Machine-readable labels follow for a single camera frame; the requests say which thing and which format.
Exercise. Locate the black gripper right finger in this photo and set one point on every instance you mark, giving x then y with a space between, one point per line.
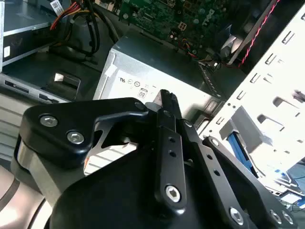
214 167

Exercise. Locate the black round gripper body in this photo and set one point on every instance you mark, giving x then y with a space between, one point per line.
114 202

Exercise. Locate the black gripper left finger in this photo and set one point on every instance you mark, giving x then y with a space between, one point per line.
71 114

